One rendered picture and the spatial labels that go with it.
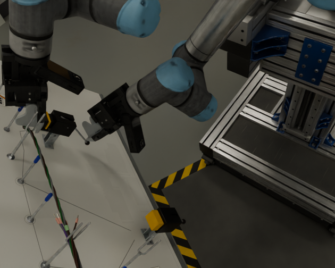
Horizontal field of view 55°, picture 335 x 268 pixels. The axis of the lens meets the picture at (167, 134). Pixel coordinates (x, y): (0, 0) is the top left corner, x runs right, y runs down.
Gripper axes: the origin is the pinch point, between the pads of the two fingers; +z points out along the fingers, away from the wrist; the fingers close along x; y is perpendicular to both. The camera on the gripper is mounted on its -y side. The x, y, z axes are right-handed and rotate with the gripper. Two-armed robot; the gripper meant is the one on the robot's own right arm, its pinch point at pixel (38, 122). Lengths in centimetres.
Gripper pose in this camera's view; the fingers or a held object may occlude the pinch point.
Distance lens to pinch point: 83.1
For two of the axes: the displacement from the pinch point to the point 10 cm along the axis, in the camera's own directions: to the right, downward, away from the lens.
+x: 3.9, 7.3, -5.7
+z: -3.0, 6.8, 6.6
